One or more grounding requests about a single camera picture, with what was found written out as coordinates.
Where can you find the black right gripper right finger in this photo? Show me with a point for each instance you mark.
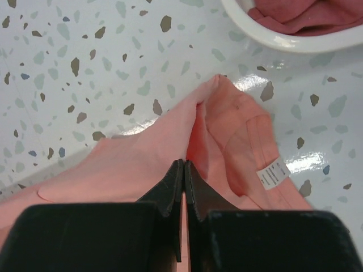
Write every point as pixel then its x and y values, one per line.
pixel 200 196

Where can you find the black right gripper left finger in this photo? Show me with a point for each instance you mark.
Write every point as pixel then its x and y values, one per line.
pixel 168 191

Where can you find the salmon pink t shirt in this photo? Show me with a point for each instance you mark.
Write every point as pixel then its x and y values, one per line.
pixel 87 218

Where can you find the dark pink crumpled shirt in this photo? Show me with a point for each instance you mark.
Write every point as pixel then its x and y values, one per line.
pixel 307 18

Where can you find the white plastic laundry basket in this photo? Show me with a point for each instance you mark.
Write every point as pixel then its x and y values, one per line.
pixel 237 12

